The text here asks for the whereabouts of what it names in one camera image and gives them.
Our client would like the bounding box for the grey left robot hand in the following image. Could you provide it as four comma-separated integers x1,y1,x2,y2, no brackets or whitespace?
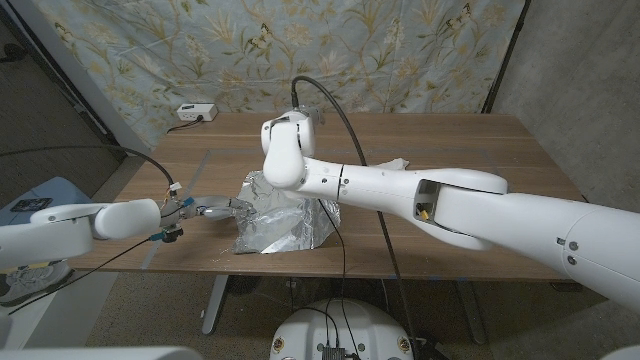
161,194,256,224

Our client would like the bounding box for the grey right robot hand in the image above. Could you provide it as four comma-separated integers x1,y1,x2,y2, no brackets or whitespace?
298,105,326,126

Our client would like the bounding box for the crinkled aluminum foil sheet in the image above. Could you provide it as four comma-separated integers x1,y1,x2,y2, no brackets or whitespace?
232,169,342,255

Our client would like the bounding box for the white domed robot base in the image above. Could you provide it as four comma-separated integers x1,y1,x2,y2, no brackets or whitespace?
269,298,415,360

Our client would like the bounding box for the crumpled white tissue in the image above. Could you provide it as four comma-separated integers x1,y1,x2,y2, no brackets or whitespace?
372,157,410,171

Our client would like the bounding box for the white power outlet box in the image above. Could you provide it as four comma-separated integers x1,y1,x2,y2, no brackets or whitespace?
175,103,218,123

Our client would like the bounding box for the white table leg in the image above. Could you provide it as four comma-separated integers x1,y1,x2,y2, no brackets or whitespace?
201,274,230,335

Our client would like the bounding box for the floral print backdrop cloth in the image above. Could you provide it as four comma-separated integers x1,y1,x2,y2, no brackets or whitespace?
29,0,526,150

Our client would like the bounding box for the white robot chest panel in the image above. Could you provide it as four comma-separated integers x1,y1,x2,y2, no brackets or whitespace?
0,346,204,360

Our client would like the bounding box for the black backdrop stand pole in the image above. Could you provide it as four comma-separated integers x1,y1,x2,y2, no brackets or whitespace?
480,0,531,114

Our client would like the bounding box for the grey sneaker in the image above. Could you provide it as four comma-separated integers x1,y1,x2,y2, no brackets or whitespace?
0,259,71,307

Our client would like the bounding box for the grey table leg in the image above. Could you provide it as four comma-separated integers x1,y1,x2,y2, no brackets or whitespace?
454,279,487,345

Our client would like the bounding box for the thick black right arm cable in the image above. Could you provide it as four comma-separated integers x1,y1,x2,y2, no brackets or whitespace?
291,75,421,360

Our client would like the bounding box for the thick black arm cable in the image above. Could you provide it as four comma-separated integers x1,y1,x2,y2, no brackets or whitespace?
0,144,176,189
291,75,421,360

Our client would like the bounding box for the black outlet box cord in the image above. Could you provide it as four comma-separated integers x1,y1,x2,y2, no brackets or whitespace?
166,115,204,134

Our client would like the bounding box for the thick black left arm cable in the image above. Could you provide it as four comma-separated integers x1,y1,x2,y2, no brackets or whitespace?
0,144,176,189

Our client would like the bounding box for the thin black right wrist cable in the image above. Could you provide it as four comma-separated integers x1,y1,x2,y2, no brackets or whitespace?
317,198,362,359

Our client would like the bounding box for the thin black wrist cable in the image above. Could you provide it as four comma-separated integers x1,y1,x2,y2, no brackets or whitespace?
7,227,182,316
317,198,362,359

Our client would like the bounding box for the thin black left wrist cable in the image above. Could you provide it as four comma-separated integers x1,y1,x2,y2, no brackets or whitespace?
7,227,182,316

